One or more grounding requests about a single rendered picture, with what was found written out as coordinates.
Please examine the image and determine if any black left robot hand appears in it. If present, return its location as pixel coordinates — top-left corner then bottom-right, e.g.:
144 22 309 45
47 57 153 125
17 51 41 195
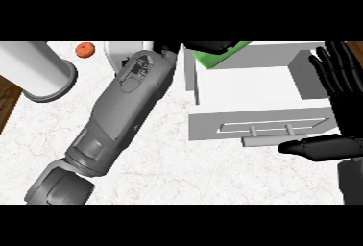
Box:
151 40 240 56

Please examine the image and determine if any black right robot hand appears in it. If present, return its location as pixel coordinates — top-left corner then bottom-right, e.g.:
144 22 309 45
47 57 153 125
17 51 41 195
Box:
275 40 363 163

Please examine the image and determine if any green cup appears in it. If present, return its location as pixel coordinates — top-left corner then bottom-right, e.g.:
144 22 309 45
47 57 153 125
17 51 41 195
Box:
190 41 252 69

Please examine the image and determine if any white open drawer box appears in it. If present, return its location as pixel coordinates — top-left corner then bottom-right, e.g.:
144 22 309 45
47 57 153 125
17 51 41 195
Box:
182 41 337 113

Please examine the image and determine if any grey drawer front panel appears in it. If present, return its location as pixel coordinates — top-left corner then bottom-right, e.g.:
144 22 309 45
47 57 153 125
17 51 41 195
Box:
187 106 342 142

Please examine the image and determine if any white block appliance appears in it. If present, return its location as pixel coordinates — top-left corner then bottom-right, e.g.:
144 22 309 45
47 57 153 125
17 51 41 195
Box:
103 40 156 77

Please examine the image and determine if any orange fruit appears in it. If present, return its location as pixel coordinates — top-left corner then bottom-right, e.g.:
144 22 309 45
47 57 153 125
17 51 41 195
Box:
73 41 95 60

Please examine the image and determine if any white cylinder with grey rim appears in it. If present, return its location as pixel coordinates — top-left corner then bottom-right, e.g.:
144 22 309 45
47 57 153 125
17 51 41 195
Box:
0 40 79 104

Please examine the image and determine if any grey drawer handle bar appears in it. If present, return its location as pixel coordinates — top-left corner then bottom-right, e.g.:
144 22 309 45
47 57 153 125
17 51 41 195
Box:
240 124 309 148

